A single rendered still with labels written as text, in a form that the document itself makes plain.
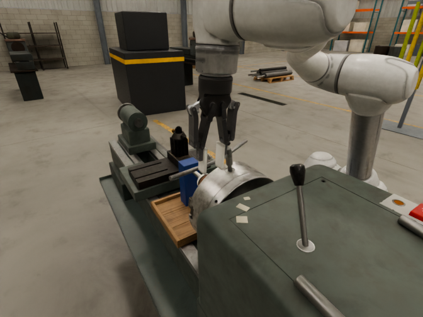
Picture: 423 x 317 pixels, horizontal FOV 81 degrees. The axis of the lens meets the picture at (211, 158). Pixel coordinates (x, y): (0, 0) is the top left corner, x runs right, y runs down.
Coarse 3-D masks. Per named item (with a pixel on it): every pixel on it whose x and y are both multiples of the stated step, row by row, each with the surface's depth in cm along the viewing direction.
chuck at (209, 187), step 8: (224, 168) 83; (240, 168) 82; (248, 168) 84; (208, 176) 82; (216, 176) 80; (224, 176) 79; (232, 176) 78; (200, 184) 82; (208, 184) 80; (216, 184) 78; (224, 184) 76; (200, 192) 80; (208, 192) 78; (216, 192) 76; (192, 200) 82; (200, 200) 79; (208, 200) 76; (200, 208) 78; (192, 224) 85
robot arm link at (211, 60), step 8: (200, 48) 48; (208, 48) 47; (216, 48) 47; (224, 48) 47; (232, 48) 48; (200, 56) 49; (208, 56) 48; (216, 56) 48; (224, 56) 48; (232, 56) 49; (200, 64) 50; (208, 64) 49; (216, 64) 48; (224, 64) 48; (232, 64) 49; (200, 72) 51; (208, 72) 49; (216, 72) 49; (224, 72) 49; (232, 72) 50
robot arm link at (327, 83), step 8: (328, 56) 80; (336, 56) 80; (344, 56) 80; (336, 64) 79; (328, 72) 80; (336, 72) 79; (320, 80) 82; (328, 80) 82; (336, 80) 80; (320, 88) 87; (328, 88) 84; (336, 88) 82
